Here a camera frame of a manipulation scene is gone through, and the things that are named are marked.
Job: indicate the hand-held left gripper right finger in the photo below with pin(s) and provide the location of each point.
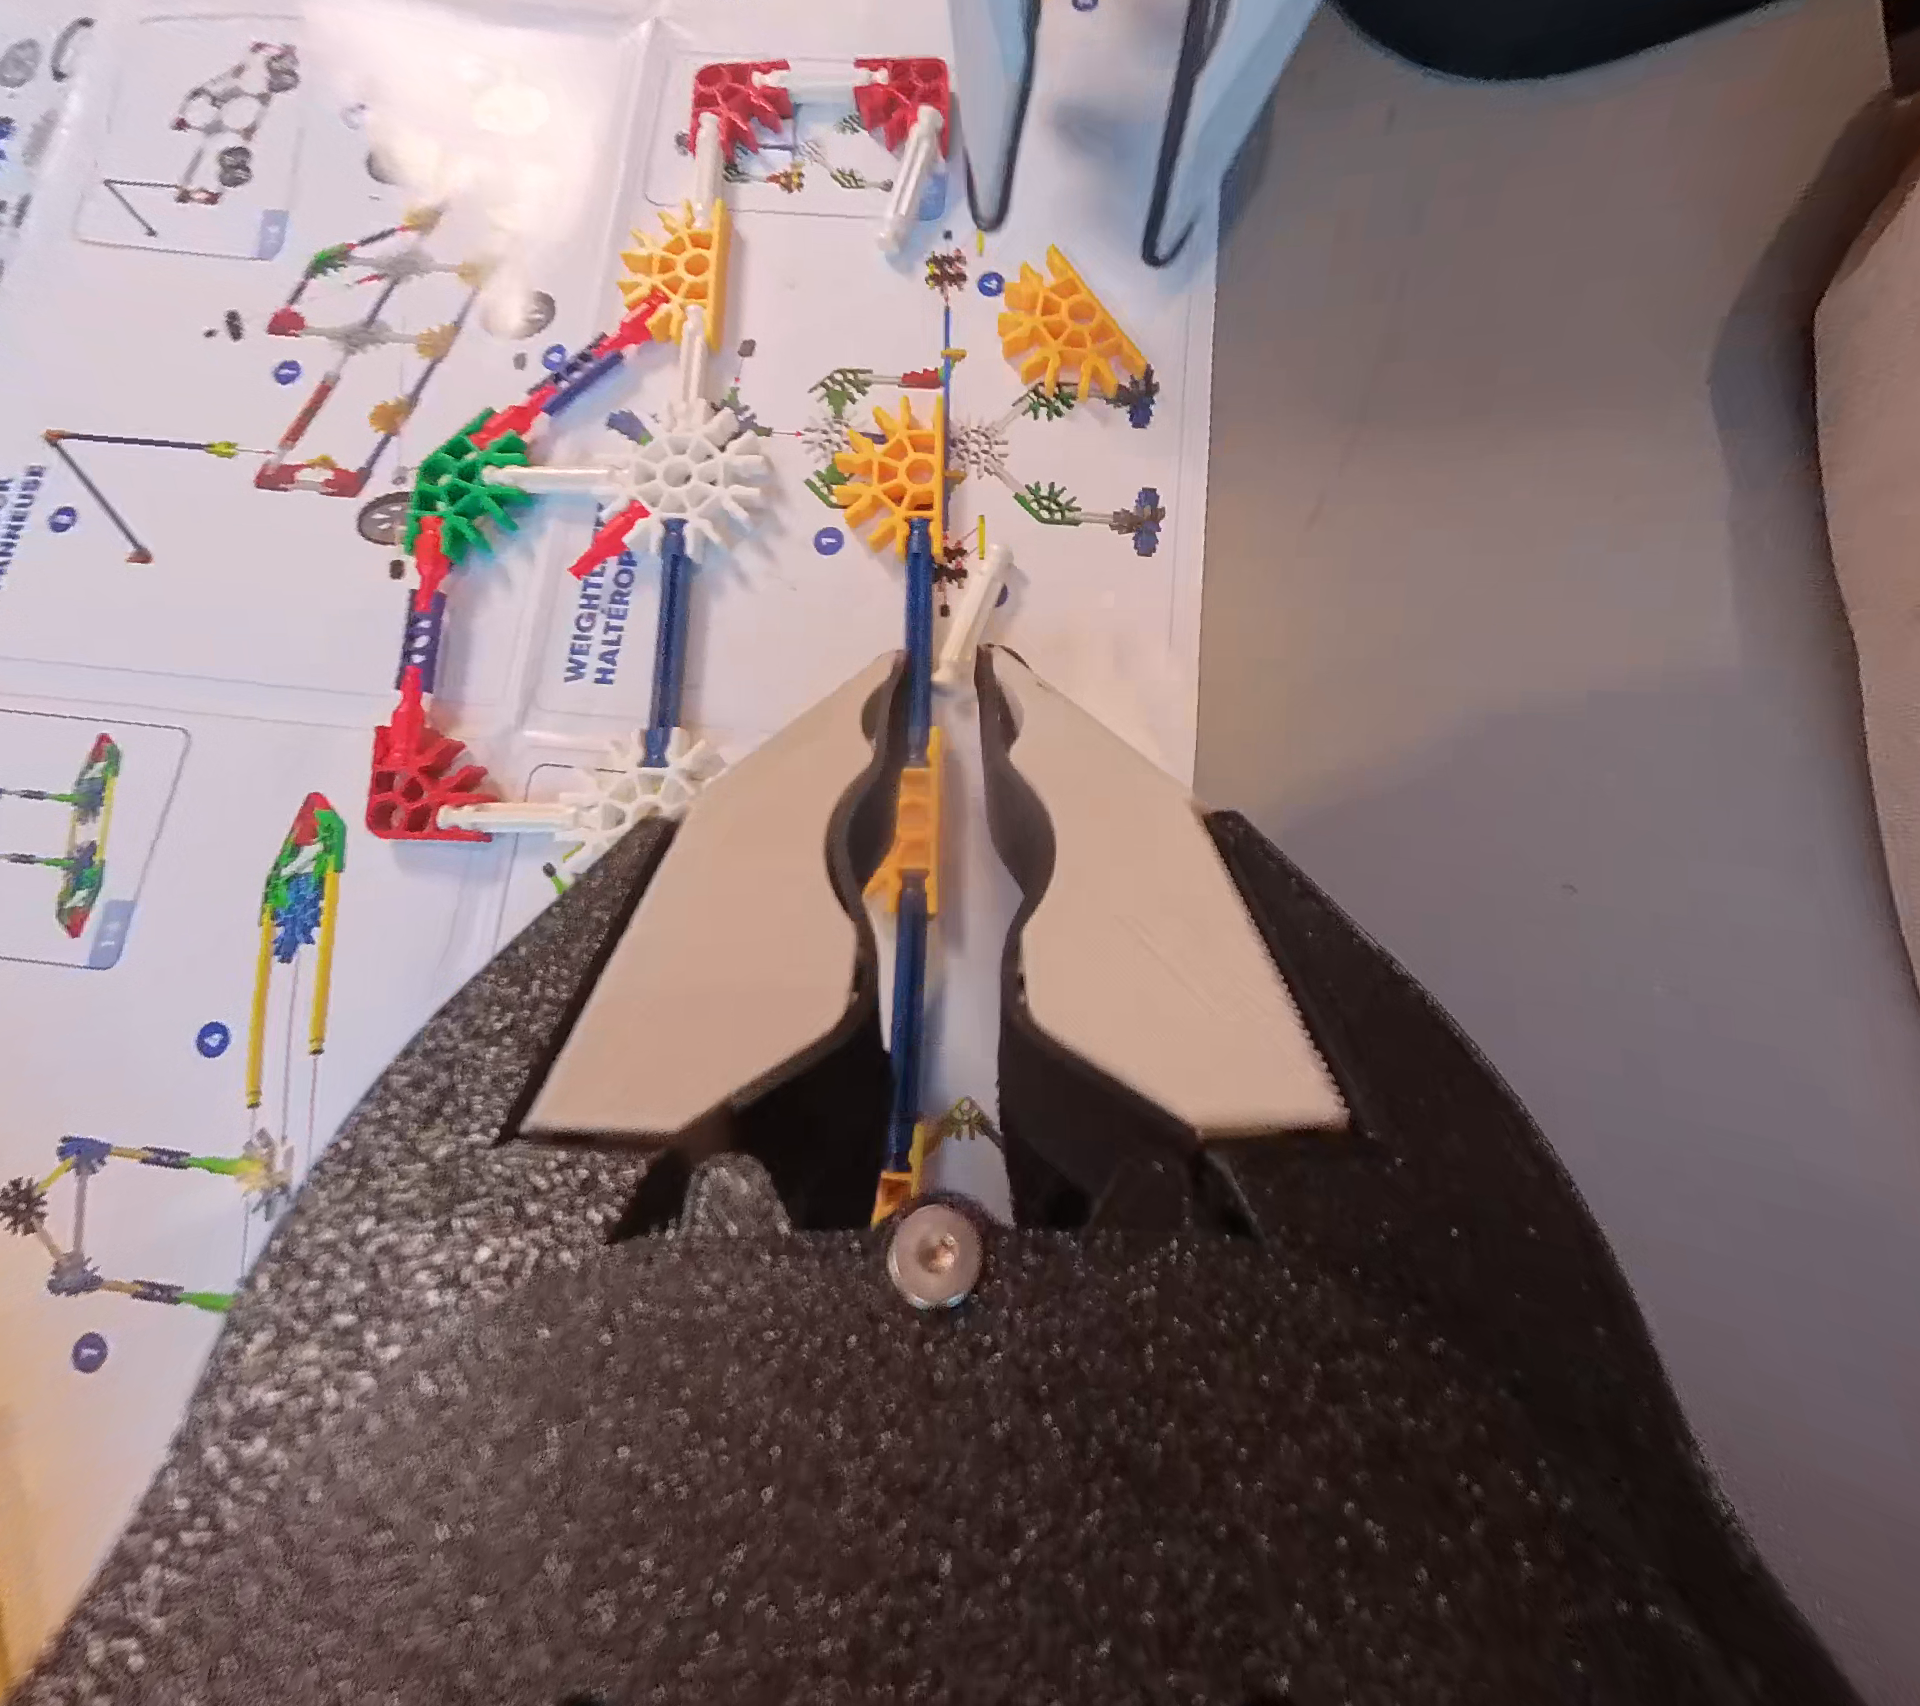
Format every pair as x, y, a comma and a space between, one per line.
1188, 987

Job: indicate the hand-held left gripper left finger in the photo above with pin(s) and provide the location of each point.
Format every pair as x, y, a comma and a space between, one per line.
706, 987

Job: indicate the yellow snowflake connector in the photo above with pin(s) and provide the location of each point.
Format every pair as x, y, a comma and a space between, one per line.
1077, 331

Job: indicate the colourful rod connector toy model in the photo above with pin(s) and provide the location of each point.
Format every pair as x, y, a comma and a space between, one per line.
675, 461

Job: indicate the short white rod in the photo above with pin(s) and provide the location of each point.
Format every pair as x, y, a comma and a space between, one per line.
975, 612

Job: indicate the toy building instruction sheet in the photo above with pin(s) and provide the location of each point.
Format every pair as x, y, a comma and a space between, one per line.
363, 684

